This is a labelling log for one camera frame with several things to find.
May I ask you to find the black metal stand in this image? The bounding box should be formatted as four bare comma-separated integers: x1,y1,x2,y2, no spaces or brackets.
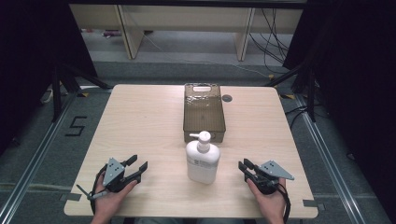
263,60,318,123
50,60,114,123

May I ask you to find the black curtain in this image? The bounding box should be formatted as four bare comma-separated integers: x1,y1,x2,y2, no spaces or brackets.
282,0,396,216
0,0,99,157

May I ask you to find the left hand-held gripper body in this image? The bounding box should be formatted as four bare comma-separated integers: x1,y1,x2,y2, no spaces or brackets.
102,157,138,193

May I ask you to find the aluminium floor rail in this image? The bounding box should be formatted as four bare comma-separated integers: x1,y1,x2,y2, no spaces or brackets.
293,92,368,224
0,91,79,224

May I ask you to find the person's left hand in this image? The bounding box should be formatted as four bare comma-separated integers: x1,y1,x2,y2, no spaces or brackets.
92,174,138,219

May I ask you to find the brown transparent plastic basket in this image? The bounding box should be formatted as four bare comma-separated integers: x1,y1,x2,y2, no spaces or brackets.
182,82,227,145

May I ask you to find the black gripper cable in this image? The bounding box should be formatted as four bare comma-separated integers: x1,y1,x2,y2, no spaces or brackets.
276,181,292,224
89,163,108,216

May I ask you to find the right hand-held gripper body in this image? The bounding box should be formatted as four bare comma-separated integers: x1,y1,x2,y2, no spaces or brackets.
247,160,295,196

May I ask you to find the white pump bottle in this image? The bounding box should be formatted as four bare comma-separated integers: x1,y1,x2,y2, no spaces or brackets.
185,130,221,186

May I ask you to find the person's right hand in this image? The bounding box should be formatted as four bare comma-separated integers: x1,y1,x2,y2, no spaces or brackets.
247,177,287,220

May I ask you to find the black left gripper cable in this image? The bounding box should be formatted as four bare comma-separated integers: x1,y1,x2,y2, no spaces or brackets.
89,163,108,216

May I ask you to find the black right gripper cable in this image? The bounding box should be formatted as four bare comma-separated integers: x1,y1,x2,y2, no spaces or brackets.
276,181,292,224

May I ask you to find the small pink object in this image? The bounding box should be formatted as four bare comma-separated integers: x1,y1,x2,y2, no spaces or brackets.
101,29,123,39

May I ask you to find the bundle of black cables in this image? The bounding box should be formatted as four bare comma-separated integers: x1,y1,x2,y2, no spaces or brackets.
247,7,291,75

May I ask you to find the grey cable plug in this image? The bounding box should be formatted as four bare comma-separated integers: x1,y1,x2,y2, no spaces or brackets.
76,184,109,201

